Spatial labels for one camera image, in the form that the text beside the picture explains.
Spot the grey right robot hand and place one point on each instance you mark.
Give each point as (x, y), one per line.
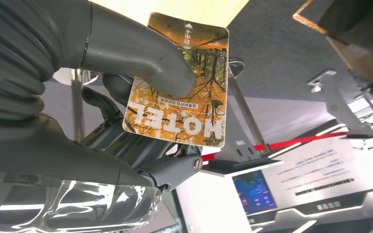
(125, 41)

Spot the chrome stanchion with patterned base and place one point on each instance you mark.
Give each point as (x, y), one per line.
(78, 106)

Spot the grey metal frame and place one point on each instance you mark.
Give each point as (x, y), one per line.
(337, 103)

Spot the dark brown cabinet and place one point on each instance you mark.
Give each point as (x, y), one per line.
(357, 19)

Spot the blue kiosk screen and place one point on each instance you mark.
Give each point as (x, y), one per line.
(254, 193)

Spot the black-based stanchion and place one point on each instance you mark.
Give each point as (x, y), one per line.
(249, 112)

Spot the red barrier belt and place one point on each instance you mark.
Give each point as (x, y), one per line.
(208, 157)
(302, 140)

